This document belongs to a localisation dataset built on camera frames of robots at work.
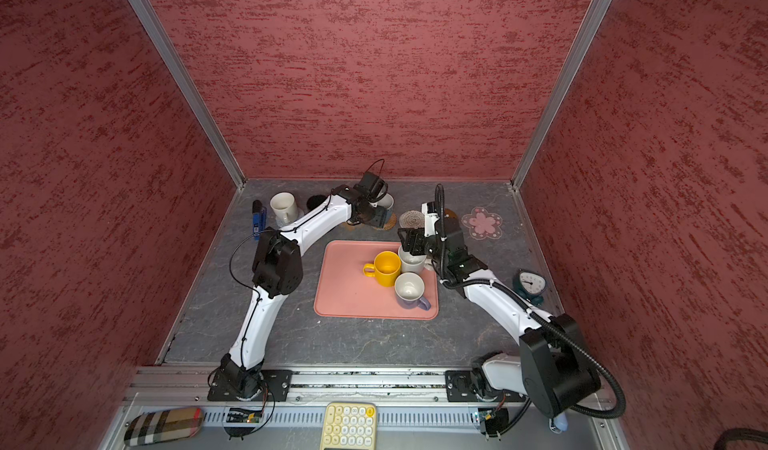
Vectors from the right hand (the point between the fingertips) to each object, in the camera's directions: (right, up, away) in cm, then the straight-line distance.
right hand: (405, 235), depth 84 cm
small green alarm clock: (+38, -16, +3) cm, 41 cm away
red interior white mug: (-5, +10, +15) cm, 19 cm away
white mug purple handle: (+2, -17, +5) cm, 18 cm away
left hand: (-10, +3, +15) cm, 18 cm away
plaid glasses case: (-56, -42, -18) cm, 72 cm away
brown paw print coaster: (-15, +2, -1) cm, 15 cm away
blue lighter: (-52, +4, +21) cm, 57 cm away
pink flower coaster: (+29, +2, +22) cm, 37 cm away
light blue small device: (+35, -41, -17) cm, 57 cm away
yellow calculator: (-14, -43, -17) cm, 48 cm away
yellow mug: (-6, -12, +10) cm, 16 cm away
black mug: (-31, +11, +19) cm, 38 cm away
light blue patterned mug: (-7, +5, +6) cm, 11 cm away
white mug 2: (+2, -9, +7) cm, 11 cm away
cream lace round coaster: (+4, +4, +25) cm, 26 cm away
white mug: (-41, +8, +16) cm, 45 cm away
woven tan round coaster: (-5, +2, +21) cm, 21 cm away
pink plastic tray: (-19, -17, +6) cm, 26 cm away
